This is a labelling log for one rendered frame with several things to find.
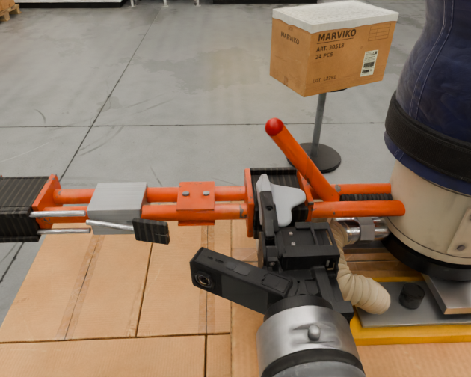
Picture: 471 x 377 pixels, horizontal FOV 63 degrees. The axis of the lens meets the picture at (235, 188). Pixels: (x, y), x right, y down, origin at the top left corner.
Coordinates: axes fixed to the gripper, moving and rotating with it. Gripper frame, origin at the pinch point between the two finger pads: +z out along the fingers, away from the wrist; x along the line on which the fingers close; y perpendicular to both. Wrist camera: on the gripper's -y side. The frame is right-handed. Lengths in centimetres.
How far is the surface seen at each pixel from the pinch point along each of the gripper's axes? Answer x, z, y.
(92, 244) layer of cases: -65, 59, -52
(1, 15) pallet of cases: -104, 619, -336
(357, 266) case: -13.0, -1.2, 16.2
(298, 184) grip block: 1.6, 1.5, 5.8
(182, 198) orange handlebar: 1.6, -0.7, -10.4
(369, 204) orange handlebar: 0.9, -2.5, 14.7
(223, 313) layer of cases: -65, 28, -5
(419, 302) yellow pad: -9.2, -11.1, 20.7
